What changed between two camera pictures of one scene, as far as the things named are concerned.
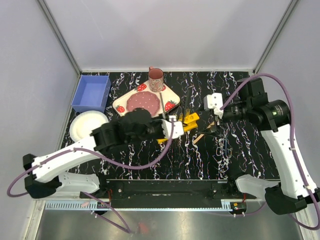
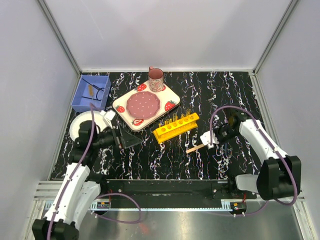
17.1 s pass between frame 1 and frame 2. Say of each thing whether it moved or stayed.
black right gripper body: moved
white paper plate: stayed
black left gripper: moved
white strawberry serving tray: stayed
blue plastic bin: stayed
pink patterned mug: stayed
